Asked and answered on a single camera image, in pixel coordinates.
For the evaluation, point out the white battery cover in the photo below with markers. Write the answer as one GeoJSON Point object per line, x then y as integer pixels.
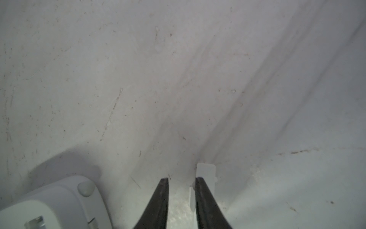
{"type": "Point", "coordinates": [208, 173]}

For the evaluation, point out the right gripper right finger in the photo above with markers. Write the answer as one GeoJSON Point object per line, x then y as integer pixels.
{"type": "Point", "coordinates": [208, 213]}

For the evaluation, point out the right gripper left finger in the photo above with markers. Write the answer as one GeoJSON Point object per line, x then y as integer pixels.
{"type": "Point", "coordinates": [156, 212]}

